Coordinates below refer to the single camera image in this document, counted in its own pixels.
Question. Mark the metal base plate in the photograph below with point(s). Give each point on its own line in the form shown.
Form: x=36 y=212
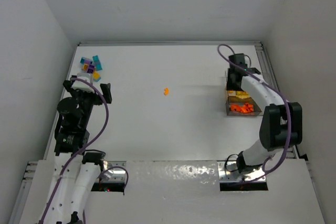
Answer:
x=228 y=173
x=115 y=172

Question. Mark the teal duplo brick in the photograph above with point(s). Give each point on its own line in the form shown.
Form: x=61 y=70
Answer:
x=97 y=63

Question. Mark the yellow-teal duplo brick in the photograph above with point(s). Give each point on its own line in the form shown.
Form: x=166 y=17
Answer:
x=96 y=76

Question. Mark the orange curved lego piece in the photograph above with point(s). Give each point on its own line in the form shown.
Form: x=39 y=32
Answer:
x=166 y=91

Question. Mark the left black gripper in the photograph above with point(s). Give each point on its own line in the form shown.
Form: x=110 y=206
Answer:
x=85 y=92

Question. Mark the pile of small orange legos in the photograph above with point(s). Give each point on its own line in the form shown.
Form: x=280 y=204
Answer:
x=244 y=109

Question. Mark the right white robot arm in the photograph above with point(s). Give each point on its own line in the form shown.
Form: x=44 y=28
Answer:
x=281 y=124

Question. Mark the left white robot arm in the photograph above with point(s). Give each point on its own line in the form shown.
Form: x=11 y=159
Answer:
x=75 y=171

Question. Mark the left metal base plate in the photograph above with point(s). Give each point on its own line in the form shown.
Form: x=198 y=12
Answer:
x=115 y=172

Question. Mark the clear plastic container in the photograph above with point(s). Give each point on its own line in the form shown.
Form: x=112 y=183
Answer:
x=240 y=103

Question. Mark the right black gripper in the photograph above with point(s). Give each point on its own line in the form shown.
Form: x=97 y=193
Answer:
x=232 y=80

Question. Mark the yellow duplo brick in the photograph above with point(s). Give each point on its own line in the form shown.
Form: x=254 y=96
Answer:
x=242 y=94

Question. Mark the light blue duplo brick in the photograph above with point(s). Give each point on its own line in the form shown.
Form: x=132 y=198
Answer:
x=85 y=60

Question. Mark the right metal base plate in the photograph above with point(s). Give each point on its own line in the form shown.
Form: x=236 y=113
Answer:
x=228 y=173

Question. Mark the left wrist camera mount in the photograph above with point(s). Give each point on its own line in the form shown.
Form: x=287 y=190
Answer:
x=82 y=82

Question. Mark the hollow purple duplo brick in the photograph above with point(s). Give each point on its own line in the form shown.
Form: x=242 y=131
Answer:
x=88 y=68

